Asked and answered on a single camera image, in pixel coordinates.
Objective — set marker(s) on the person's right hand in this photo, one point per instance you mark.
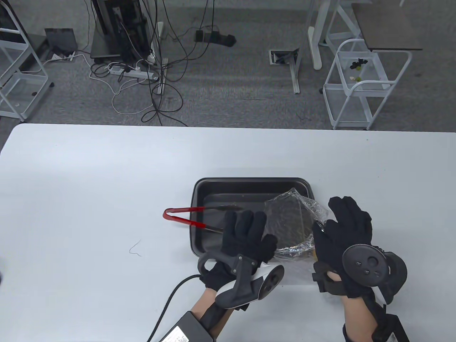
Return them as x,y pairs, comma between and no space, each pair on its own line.
349,221

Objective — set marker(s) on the person's left hand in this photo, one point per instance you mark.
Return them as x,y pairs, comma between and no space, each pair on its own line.
242,235

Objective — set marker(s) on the clear plastic bakery bag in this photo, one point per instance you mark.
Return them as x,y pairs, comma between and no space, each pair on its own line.
288,213

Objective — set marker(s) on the person's right forearm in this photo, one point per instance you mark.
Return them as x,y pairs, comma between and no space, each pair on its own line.
359,317

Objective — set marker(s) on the brown side table top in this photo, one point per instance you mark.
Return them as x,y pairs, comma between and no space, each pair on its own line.
388,28

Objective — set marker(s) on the right black-white hand controller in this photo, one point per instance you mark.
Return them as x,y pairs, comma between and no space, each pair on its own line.
363,265

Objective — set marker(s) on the black-white hand controller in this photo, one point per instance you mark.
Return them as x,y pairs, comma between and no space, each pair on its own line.
363,265
249,288

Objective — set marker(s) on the dark metal baking tray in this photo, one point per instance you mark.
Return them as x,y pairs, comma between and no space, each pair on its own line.
231,187

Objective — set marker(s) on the left black-white hand controller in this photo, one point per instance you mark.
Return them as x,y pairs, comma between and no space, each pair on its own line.
249,288

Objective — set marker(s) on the left wrist black sensor box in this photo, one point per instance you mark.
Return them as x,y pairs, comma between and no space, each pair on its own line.
192,327

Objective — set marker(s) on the wrist black sensor box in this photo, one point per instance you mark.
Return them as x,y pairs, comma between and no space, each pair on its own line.
192,327
392,331

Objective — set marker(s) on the right wrist black sensor box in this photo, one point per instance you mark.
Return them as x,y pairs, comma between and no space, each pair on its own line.
392,331

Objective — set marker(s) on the white cart with small items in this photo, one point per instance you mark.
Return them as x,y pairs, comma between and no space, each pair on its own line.
370,93

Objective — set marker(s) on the small black object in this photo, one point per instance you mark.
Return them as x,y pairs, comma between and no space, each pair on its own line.
358,64

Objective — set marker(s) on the floor socket box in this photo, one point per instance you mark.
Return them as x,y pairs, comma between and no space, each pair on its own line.
281,57

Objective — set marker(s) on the white power strip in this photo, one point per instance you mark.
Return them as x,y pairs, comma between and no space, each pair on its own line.
135,73

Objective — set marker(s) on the black power adapter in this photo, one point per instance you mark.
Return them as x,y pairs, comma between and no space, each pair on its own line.
210,36

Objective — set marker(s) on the black computer tower stand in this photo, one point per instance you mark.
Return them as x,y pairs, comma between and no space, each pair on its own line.
114,21

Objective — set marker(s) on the white power adapter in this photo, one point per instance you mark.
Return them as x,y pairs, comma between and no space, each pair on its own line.
62,57

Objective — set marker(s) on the empty white rolling cart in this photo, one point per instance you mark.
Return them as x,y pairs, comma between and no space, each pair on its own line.
21,89

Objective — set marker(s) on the dark laptop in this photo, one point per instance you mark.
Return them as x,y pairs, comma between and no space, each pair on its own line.
60,39

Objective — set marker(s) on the black flat panel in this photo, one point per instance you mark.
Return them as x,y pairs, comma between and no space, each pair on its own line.
9,17

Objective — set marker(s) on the white desk leg frame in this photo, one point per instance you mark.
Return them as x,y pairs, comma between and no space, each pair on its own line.
315,42

